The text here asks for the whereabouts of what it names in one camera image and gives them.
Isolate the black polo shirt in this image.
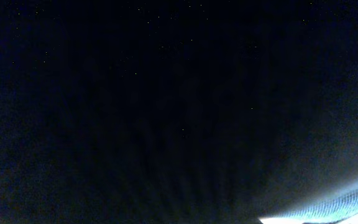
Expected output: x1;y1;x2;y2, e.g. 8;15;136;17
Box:
0;1;358;223

